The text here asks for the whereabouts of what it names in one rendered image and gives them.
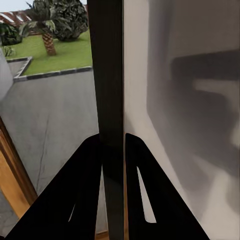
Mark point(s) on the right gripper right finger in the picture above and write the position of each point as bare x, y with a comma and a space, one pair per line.
174, 219

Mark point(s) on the poster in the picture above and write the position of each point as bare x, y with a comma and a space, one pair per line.
106, 24

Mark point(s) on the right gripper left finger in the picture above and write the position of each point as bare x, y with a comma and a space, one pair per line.
67, 208

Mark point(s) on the door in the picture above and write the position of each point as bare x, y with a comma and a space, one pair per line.
47, 103

